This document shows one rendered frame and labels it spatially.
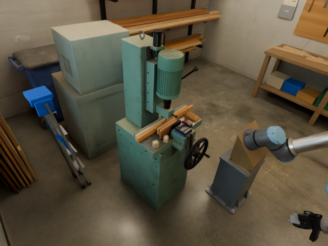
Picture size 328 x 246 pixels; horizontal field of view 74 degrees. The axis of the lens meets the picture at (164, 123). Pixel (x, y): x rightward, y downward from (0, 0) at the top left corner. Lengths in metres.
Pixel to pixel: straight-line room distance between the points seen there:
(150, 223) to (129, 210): 0.25
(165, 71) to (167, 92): 0.15
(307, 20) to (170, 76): 3.29
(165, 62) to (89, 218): 1.63
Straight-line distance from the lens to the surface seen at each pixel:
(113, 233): 2.27
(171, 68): 1.46
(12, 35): 3.47
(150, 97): 1.71
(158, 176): 1.89
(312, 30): 4.46
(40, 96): 1.82
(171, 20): 4.05
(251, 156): 2.03
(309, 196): 3.01
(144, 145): 1.63
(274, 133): 1.85
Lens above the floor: 2.04
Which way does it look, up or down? 38 degrees down
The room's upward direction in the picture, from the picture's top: 4 degrees clockwise
